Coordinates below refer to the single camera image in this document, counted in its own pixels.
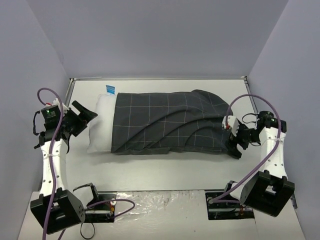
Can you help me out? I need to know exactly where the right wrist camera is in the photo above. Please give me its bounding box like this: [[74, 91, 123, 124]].
[[222, 115, 240, 137]]

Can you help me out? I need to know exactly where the white pillow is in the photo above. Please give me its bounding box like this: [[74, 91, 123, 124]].
[[87, 94, 117, 154]]

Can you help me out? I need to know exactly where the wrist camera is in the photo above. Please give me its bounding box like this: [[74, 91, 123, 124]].
[[222, 115, 240, 137], [44, 98, 70, 117]]

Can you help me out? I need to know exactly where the blue white care label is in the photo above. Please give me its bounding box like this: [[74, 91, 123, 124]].
[[105, 85, 116, 95]]

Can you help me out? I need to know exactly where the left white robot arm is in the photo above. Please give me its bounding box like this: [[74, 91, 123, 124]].
[[30, 100, 97, 235]]

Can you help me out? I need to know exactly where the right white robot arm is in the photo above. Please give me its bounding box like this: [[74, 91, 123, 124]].
[[221, 111, 295, 217]]

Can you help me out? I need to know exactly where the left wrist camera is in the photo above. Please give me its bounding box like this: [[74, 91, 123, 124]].
[[44, 98, 70, 117]]

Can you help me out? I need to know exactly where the dark grey checked pillowcase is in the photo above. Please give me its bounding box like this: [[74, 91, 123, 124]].
[[111, 89, 229, 155]]

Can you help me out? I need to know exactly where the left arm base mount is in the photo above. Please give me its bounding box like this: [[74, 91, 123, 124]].
[[84, 191, 117, 223]]

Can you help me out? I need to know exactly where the black cable loop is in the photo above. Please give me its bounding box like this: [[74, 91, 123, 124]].
[[79, 219, 97, 238]]

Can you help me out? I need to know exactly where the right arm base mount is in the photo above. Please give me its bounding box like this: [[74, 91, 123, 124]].
[[205, 189, 255, 221]]

